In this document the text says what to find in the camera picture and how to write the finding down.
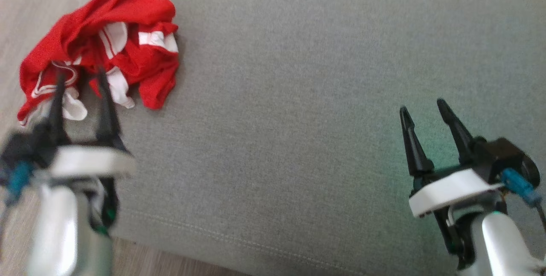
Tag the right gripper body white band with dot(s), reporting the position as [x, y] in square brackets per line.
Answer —
[452, 190]

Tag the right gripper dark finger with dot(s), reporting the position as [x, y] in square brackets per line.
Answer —
[457, 133]
[414, 148]

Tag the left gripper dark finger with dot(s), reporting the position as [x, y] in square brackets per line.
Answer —
[108, 118]
[56, 114]

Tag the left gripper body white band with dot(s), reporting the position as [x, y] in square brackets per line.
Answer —
[89, 161]

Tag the red basketball jersey number 23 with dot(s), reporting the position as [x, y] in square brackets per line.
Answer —
[55, 41]

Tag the grey sofa seat cushion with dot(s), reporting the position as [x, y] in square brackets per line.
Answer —
[307, 109]

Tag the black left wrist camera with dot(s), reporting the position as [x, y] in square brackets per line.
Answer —
[21, 148]

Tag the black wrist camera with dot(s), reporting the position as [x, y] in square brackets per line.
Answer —
[21, 148]
[503, 156]

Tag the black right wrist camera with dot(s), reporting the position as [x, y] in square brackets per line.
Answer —
[503, 156]

